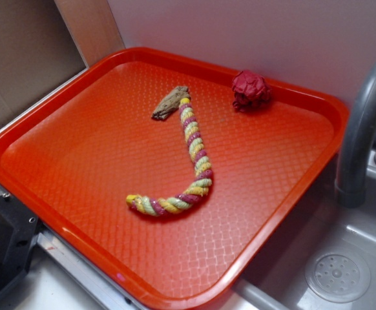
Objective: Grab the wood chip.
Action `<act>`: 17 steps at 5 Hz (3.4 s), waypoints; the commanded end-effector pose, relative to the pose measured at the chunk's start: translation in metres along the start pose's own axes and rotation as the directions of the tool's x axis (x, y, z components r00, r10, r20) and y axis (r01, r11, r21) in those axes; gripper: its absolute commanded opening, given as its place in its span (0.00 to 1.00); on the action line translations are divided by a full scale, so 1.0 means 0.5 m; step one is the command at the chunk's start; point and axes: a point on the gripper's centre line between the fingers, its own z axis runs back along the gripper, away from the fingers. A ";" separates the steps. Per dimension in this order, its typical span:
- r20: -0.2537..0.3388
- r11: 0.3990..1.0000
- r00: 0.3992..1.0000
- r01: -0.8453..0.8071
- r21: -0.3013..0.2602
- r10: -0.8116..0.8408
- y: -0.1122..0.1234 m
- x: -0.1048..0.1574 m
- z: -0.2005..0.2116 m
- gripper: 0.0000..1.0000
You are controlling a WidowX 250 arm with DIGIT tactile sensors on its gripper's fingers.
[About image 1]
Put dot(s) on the brown wood chip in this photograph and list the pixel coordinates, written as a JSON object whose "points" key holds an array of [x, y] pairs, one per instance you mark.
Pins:
{"points": [[170, 103]]}

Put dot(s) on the crumpled red paper ball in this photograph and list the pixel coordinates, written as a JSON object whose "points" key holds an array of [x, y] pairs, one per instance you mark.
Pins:
{"points": [[250, 91]]}

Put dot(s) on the orange plastic tray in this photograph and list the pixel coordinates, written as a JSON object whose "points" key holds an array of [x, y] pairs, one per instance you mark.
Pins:
{"points": [[74, 159]]}

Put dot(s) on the grey toy faucet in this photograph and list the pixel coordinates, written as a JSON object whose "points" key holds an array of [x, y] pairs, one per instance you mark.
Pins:
{"points": [[359, 137]]}

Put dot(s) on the grey toy sink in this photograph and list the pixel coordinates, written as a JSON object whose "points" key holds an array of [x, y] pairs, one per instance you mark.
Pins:
{"points": [[322, 256]]}

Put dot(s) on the brown cardboard panel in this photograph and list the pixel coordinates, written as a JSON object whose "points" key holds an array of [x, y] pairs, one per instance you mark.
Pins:
{"points": [[37, 54]]}

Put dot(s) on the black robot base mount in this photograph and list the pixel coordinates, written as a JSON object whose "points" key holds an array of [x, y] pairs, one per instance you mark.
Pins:
{"points": [[18, 234]]}

